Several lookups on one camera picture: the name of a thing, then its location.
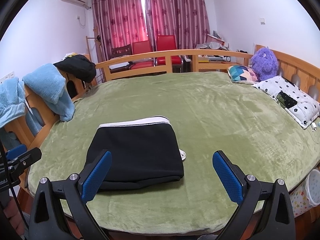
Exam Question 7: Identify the patterned white waste bin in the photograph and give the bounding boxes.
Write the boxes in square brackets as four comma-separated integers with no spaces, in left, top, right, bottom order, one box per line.
[290,169,320,217]

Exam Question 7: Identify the wooden bed frame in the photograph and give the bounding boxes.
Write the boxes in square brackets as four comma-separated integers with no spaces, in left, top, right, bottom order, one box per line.
[3,44,320,205]

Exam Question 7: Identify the pink patterned curtains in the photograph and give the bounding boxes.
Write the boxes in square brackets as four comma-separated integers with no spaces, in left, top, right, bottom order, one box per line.
[92,0,210,61]

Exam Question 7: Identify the colourful geometric cushion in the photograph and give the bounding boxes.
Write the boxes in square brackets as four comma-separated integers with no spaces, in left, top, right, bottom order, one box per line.
[227,65,260,85]

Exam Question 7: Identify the red chair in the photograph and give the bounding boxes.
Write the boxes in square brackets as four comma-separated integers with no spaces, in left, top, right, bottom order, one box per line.
[128,40,156,71]
[156,35,183,73]

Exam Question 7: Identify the black garment on footboard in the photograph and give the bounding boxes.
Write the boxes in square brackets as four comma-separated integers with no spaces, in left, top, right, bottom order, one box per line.
[54,54,97,83]

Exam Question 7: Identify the black cable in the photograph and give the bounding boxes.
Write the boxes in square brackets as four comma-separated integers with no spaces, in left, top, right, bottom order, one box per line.
[0,139,30,230]

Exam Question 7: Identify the purple plush toy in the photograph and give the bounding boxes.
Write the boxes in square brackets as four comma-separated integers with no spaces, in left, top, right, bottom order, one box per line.
[251,47,279,81]

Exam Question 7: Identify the green plush bed blanket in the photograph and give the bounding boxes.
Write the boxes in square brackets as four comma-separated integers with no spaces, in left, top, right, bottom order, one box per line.
[28,72,319,235]

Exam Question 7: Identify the white black-dotted pillow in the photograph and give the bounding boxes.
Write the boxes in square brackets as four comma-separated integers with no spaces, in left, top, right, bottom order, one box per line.
[252,76,319,129]

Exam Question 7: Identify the light blue fleece garment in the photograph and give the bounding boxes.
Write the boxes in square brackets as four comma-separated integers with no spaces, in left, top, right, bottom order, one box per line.
[22,63,75,122]

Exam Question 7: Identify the black pants with white stripe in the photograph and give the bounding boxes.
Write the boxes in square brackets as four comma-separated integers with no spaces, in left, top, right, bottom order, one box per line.
[85,116,185,191]

